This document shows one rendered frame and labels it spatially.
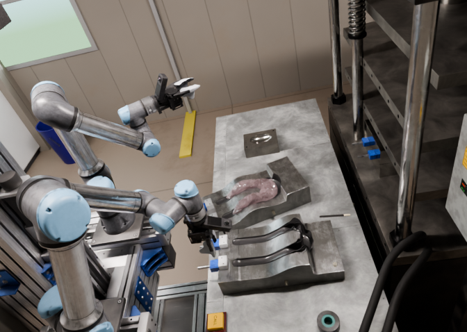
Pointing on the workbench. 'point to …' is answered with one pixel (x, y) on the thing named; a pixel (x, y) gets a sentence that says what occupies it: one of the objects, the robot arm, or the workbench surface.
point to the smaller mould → (260, 143)
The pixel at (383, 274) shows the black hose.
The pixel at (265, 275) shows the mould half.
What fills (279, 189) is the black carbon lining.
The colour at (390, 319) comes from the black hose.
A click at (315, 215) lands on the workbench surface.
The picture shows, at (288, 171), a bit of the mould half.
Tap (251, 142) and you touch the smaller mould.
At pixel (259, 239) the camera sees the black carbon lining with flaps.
